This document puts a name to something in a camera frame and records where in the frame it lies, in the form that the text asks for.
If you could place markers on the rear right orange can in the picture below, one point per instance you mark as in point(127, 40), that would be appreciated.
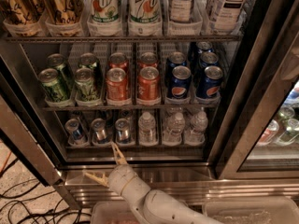
point(148, 59)

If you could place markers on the rear left pepsi can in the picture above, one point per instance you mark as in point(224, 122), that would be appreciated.
point(174, 59)

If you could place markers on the tea bottle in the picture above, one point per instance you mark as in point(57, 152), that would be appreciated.
point(224, 14)
point(181, 10)

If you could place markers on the right brown lacroix can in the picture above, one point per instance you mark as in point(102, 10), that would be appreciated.
point(64, 12)

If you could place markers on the brown lacroix can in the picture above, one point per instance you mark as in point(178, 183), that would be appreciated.
point(64, 12)
point(22, 12)

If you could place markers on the clear plastic bin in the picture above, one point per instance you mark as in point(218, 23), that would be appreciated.
point(109, 213)
point(265, 210)

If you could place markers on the front right pepsi can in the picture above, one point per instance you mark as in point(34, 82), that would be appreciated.
point(210, 82)

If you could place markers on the right water bottle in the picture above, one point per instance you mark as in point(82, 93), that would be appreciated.
point(194, 135)

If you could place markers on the green can right fridge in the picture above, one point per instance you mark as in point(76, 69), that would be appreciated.
point(289, 126)

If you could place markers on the front left green can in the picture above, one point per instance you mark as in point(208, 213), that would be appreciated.
point(53, 85)

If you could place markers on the front right orange can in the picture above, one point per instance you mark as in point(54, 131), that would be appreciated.
point(148, 83)

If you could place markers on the green can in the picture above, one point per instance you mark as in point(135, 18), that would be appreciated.
point(89, 60)
point(60, 63)
point(86, 85)
point(53, 85)

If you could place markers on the stainless steel fridge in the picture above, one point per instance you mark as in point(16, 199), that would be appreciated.
point(259, 61)

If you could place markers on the redbull can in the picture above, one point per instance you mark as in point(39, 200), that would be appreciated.
point(100, 135)
point(123, 134)
point(76, 131)

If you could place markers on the left tea bottle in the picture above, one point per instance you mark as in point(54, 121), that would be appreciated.
point(181, 10)

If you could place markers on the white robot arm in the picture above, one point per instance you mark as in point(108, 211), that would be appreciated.
point(197, 218)

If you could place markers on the steel fridge door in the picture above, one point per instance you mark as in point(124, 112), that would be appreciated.
point(26, 128)

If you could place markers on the right clear plastic bin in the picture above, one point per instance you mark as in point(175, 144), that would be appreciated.
point(265, 210)

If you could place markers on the pepsi can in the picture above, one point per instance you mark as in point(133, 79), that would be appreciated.
point(204, 60)
point(174, 59)
point(210, 82)
point(179, 83)
point(196, 48)

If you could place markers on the left brown lacroix can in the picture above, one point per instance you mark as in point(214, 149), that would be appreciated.
point(22, 12)

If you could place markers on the orange can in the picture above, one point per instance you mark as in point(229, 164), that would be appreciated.
point(148, 59)
point(118, 60)
point(117, 84)
point(148, 83)

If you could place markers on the right tea bottle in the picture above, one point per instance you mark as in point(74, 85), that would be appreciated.
point(224, 14)

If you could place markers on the right 7up can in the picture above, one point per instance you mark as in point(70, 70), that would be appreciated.
point(144, 11)

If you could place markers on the rear right green can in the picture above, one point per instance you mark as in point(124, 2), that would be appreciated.
point(89, 60)

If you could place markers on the front left orange can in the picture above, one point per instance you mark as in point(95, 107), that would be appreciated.
point(117, 84)

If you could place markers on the rear left orange can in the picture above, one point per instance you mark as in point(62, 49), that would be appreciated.
point(118, 60)

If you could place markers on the middle right pepsi can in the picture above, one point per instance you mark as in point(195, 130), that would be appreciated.
point(204, 60)

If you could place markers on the left water bottle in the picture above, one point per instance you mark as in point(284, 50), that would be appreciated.
point(147, 129)

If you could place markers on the left 7up can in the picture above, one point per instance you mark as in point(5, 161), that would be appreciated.
point(104, 11)

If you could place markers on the water bottle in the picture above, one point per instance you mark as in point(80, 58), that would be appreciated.
point(194, 135)
point(173, 129)
point(147, 129)

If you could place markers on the front right green can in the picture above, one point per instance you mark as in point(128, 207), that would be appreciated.
point(86, 85)

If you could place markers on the front left pepsi can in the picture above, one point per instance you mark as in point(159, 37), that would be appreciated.
point(179, 83)

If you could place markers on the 7up can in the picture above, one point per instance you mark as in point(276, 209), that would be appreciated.
point(104, 11)
point(144, 11)

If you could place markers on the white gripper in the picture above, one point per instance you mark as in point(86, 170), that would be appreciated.
point(120, 178)

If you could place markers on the red white can right fridge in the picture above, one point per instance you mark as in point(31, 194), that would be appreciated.
point(269, 133)

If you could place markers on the left clear plastic bin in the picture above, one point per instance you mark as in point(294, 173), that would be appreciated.
point(109, 213)

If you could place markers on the rear right pepsi can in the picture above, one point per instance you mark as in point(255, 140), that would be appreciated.
point(196, 48)

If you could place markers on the rear left green can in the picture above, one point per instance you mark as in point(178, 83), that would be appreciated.
point(60, 63)

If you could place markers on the middle water bottle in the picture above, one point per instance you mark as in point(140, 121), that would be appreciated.
point(173, 129)

